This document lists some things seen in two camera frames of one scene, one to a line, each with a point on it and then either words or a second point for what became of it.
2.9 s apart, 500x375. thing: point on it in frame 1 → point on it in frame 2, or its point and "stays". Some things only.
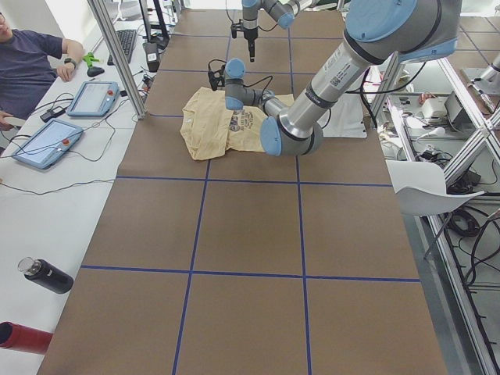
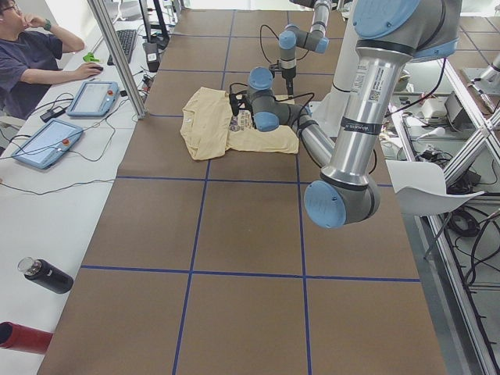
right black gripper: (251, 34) → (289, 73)
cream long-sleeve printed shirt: (209, 129) stays
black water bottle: (47, 274) stays
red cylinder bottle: (15, 336) stays
